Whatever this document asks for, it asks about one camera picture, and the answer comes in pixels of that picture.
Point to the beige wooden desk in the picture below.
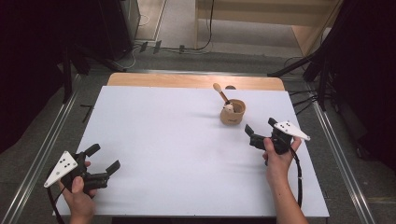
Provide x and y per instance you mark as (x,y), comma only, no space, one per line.
(261,14)

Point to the dark curtain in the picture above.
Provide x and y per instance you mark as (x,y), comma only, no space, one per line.
(367,77)
(28,62)

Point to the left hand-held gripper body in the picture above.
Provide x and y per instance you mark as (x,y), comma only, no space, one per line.
(77,172)

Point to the black cabinet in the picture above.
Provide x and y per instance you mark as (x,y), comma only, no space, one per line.
(120,28)

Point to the tan cup with white figurine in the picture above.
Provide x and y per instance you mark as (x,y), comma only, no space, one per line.
(233,116)

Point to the person's right hand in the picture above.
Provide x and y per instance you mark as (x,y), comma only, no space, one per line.
(278,165)

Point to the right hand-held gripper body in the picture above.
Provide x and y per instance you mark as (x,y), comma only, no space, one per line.
(281,137)

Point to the metal floor rail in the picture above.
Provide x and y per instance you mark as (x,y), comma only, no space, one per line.
(342,161)
(34,168)

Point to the person's left hand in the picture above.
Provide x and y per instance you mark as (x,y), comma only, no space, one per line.
(80,202)

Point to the black stand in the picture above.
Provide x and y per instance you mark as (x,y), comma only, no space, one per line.
(67,74)
(306,67)

